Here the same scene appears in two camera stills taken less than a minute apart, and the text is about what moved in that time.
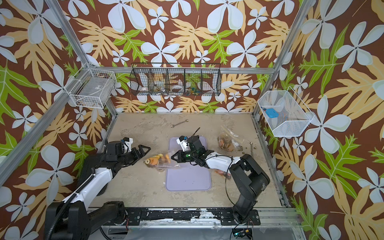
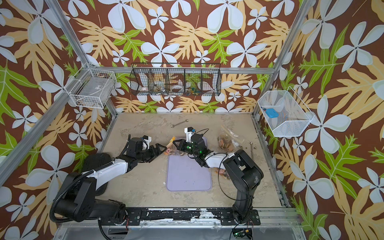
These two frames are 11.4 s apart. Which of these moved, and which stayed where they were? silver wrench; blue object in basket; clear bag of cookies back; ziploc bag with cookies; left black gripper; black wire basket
Moved: ziploc bag with cookies; left black gripper
Stayed: blue object in basket; black wire basket; clear bag of cookies back; silver wrench
